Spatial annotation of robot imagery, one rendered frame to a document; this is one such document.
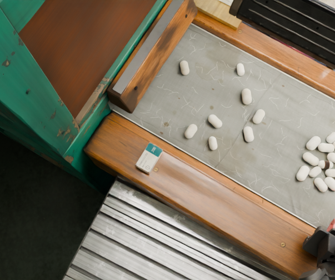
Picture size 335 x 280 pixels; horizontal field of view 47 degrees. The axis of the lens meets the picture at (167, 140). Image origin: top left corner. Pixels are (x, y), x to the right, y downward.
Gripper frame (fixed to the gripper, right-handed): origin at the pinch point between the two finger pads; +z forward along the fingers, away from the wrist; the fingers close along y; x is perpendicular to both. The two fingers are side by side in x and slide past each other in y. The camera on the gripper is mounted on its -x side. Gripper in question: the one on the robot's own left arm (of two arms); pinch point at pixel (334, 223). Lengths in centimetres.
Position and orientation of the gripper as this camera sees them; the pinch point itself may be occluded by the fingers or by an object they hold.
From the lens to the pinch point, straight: 92.7
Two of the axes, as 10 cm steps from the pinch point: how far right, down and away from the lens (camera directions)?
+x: -3.5, 7.4, 5.8
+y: -8.6, -4.9, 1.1
